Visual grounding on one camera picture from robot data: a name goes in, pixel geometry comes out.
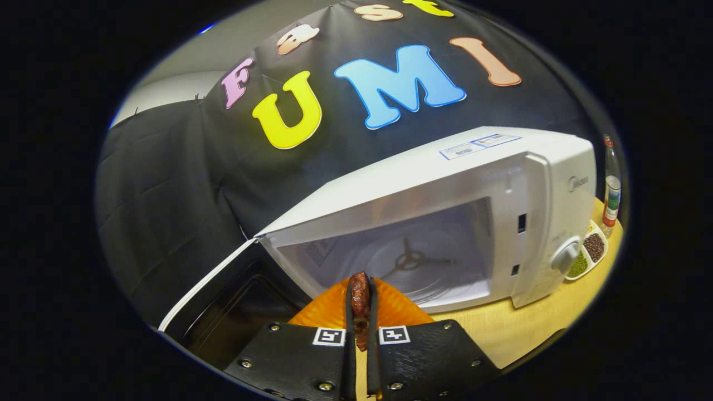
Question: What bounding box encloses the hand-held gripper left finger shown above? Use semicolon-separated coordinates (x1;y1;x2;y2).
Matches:
223;277;357;401

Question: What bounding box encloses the white toaster oven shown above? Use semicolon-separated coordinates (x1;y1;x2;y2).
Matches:
158;126;598;371

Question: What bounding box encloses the clear plastic bottle red cap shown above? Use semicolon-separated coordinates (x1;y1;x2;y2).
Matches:
600;134;622;239

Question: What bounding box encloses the divided white bean dish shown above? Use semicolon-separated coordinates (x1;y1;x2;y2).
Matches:
564;219;609;281

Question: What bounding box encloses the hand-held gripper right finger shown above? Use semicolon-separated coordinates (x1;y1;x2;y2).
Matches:
366;277;502;401

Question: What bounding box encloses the brown meat piece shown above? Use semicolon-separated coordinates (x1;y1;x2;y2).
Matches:
349;272;372;353

